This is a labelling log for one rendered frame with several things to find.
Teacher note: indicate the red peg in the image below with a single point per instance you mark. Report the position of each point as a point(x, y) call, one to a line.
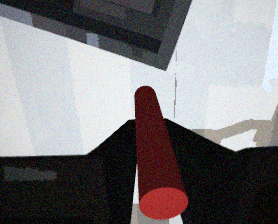
point(160, 188)

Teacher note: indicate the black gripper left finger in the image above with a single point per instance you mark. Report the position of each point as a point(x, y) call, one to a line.
point(98, 185)

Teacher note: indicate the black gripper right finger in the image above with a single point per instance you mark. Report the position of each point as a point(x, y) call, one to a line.
point(221, 184)

